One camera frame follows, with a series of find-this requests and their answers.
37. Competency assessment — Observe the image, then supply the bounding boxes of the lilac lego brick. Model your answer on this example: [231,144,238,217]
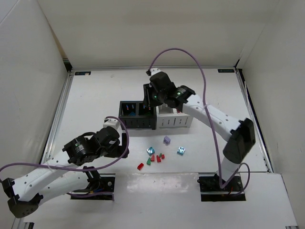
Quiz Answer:
[163,136,171,145]

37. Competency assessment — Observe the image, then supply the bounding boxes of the green sloped lego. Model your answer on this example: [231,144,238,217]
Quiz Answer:
[146,157,151,166]

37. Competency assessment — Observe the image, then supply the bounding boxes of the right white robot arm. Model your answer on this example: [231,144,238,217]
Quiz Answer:
[143,68,256,188]

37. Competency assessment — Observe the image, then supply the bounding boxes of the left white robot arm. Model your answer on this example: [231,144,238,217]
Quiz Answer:
[1,126,129,219]

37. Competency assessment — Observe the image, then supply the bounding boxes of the black double bin container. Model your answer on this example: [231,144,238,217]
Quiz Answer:
[119,101,156,130]

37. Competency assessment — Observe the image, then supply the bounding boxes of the white double bin container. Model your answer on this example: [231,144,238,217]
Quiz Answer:
[156,104,193,129]

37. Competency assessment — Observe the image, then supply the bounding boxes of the red lego brick front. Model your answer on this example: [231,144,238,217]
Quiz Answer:
[137,163,144,170]

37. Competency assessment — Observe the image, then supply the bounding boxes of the red sloped lego piece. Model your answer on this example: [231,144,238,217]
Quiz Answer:
[156,155,161,163]

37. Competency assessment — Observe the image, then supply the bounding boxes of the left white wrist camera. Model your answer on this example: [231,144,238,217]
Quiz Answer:
[103,118,120,130]

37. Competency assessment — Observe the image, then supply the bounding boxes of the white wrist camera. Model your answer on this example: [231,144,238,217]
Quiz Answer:
[103,118,120,130]
[146,68,161,76]

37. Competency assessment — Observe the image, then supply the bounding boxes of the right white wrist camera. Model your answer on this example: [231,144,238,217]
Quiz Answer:
[146,68,161,76]

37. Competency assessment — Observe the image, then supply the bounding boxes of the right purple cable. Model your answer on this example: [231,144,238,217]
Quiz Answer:
[149,48,251,195]

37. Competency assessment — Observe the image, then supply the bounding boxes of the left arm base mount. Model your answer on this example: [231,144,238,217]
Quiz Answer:
[68,170,115,201]

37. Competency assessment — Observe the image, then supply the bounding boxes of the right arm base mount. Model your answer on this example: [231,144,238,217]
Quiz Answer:
[197,174,246,202]

